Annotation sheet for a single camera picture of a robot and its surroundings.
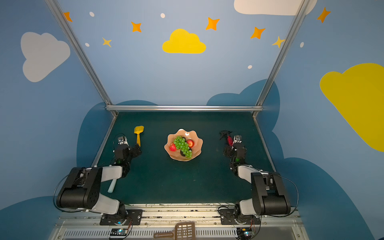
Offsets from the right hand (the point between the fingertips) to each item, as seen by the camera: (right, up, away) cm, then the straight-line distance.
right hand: (235, 144), depth 94 cm
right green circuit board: (-2, -41, -22) cm, 47 cm away
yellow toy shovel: (-68, +9, +15) cm, 70 cm away
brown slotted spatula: (-32, -40, -22) cm, 56 cm away
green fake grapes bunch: (-35, +1, -4) cm, 35 cm away
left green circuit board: (-63, -39, -23) cm, 78 cm away
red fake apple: (-29, +1, +4) cm, 29 cm away
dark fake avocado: (-34, -5, -3) cm, 35 cm away
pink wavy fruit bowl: (-28, +6, +10) cm, 30 cm away
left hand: (-66, -1, 0) cm, 66 cm away
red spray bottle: (-2, +3, +9) cm, 9 cm away
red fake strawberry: (-40, -2, 0) cm, 40 cm away
